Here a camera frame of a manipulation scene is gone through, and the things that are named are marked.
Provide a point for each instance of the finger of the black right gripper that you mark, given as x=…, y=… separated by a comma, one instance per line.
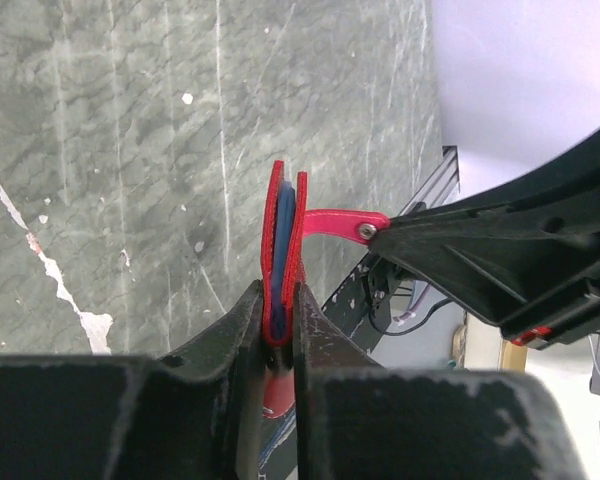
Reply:
x=523, y=257

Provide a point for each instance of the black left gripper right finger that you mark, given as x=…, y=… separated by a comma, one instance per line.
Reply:
x=356, y=419

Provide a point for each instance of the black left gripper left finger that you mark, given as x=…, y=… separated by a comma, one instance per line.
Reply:
x=194, y=413

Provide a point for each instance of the red card holder wallet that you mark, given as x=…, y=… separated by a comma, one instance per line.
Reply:
x=286, y=222

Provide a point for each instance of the aluminium frame rail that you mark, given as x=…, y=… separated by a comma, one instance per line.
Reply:
x=441, y=187

